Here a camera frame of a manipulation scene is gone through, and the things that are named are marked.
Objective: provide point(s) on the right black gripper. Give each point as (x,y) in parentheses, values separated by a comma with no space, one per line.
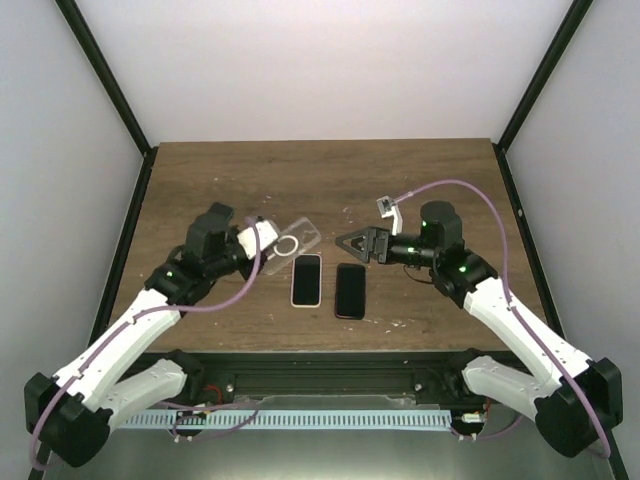
(372,234)

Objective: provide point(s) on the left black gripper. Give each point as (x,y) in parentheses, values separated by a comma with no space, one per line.
(248,272)

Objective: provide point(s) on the black phone case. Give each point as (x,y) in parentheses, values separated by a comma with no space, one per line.
(350,291)

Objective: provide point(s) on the beige phone case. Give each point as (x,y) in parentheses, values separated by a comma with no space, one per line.
(306,281)

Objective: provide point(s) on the clear magsafe phone case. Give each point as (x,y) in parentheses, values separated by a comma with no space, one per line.
(298,238)

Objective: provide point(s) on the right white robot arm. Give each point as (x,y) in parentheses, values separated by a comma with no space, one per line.
(573,399)

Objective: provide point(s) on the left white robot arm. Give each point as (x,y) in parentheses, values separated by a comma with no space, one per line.
(75,410)

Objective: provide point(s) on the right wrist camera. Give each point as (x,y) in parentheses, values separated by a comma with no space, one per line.
(389,209)

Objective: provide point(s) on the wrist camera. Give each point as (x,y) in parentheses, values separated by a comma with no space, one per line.
(257,238)
(389,209)

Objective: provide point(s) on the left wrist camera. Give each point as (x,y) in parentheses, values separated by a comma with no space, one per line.
(257,238)

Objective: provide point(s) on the black aluminium frame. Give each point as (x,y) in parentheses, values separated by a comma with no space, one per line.
(375,373)

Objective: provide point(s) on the light blue slotted cable duct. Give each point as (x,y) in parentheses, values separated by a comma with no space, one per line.
(402,420)

